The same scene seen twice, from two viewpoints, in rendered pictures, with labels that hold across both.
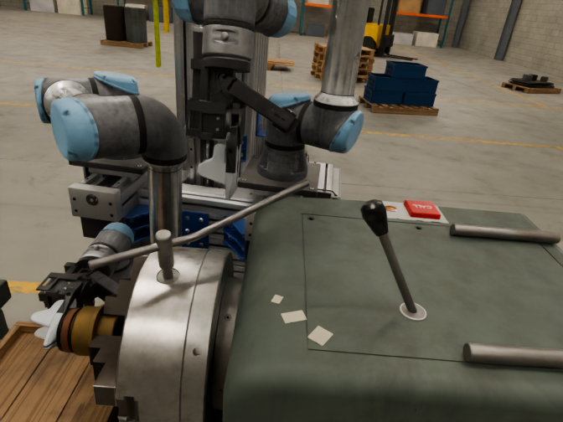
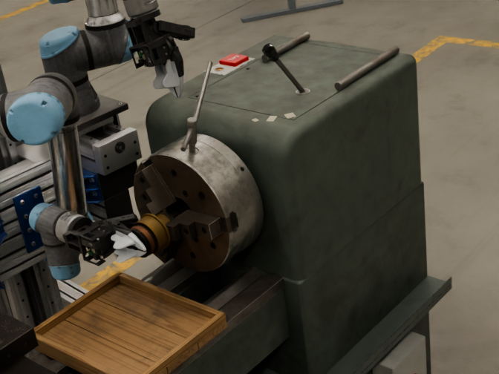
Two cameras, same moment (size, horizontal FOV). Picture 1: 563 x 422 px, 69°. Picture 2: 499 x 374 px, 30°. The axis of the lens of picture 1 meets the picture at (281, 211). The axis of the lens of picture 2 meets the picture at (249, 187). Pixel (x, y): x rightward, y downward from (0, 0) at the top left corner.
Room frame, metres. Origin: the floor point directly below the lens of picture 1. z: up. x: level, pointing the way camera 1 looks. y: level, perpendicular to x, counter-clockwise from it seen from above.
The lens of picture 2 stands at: (-0.96, 1.48, 2.14)
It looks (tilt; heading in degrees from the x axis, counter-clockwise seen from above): 27 degrees down; 314
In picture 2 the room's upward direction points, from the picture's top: 8 degrees counter-clockwise
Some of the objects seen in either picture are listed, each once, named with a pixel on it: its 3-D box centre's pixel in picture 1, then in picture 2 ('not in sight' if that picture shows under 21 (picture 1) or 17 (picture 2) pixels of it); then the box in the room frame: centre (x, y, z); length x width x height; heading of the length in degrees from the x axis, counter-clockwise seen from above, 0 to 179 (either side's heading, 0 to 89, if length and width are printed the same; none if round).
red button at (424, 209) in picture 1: (421, 210); (234, 61); (0.76, -0.29, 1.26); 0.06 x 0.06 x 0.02; 1
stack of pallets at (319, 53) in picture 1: (342, 63); not in sight; (10.14, -1.08, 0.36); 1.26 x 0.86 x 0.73; 105
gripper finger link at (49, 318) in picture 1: (48, 319); (125, 243); (0.52, 0.39, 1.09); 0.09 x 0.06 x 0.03; 1
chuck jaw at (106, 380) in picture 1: (116, 373); (200, 225); (0.43, 0.23, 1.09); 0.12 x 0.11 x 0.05; 1
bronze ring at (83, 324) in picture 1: (93, 330); (150, 234); (0.52, 0.31, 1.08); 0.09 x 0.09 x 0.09; 2
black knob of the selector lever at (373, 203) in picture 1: (374, 217); (269, 53); (0.47, -0.12, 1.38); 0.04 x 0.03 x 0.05; 91
